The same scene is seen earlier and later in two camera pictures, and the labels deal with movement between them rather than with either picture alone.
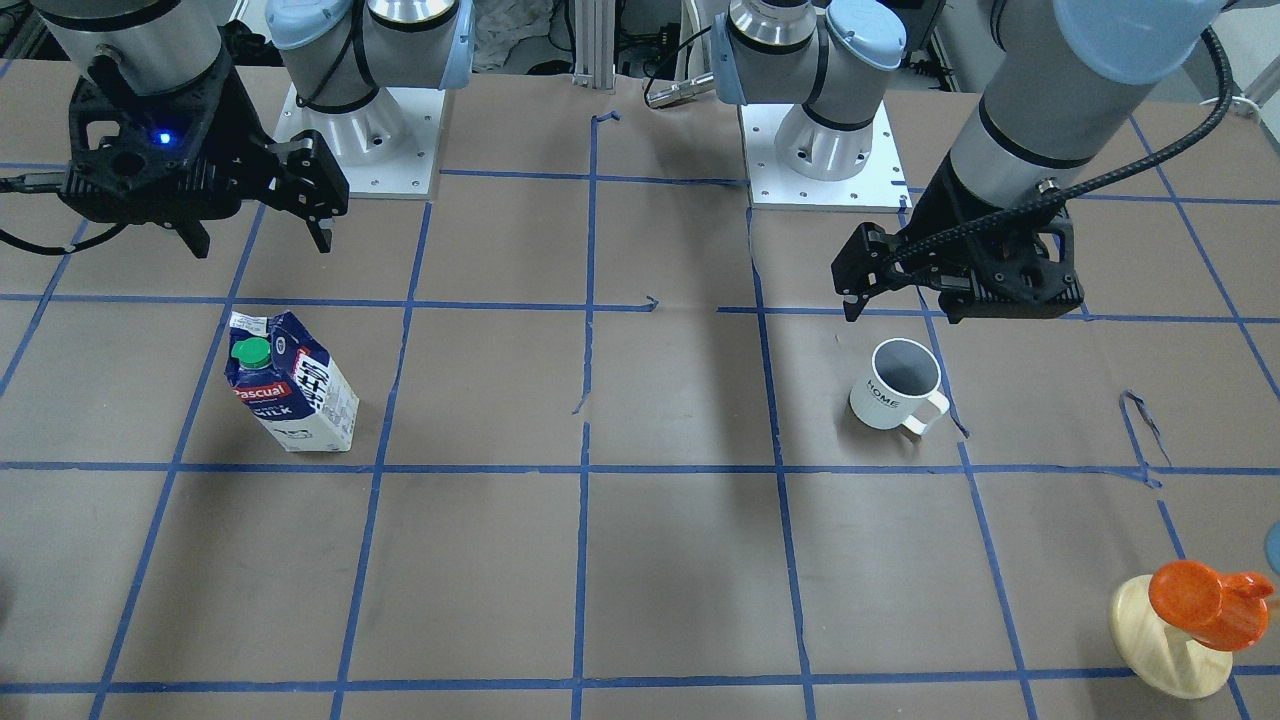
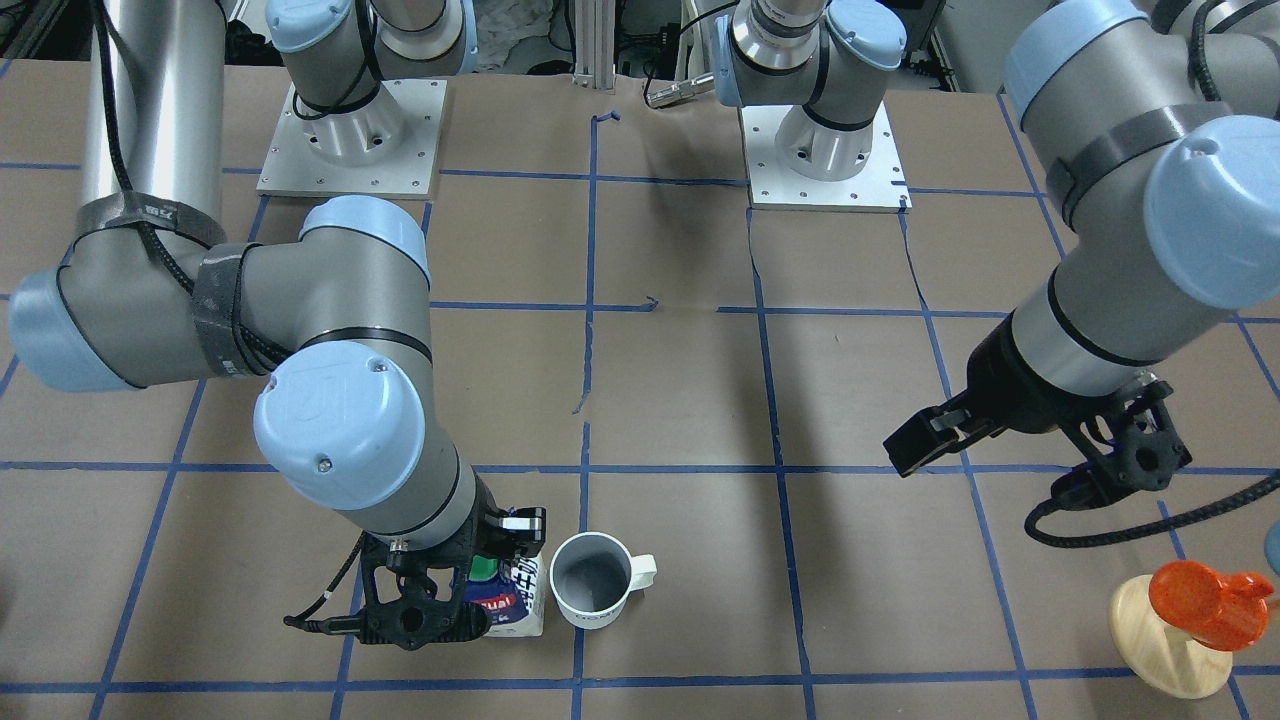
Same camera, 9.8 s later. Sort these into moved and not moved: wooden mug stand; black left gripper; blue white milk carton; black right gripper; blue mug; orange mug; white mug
Moved: black left gripper; blue white milk carton; white mug; black right gripper
Not moved: wooden mug stand; orange mug; blue mug
